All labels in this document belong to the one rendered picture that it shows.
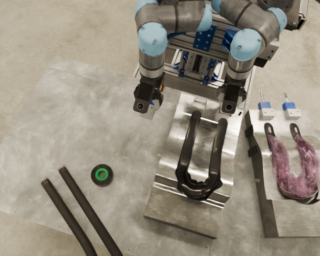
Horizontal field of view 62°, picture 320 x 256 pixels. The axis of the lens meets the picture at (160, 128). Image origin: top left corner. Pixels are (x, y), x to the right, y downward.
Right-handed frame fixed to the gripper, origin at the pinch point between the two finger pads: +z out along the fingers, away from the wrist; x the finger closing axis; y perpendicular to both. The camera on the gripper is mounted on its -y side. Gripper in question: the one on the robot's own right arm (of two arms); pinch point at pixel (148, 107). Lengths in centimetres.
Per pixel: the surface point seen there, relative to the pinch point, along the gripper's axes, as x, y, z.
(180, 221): -22.6, -34.2, 8.9
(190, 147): -19.4, -7.6, 6.5
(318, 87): -116, 117, 95
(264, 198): -50, -17, 9
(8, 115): 111, 13, 95
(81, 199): 11.8, -37.2, 8.2
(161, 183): -12.9, -23.8, 7.9
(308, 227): -63, -24, 4
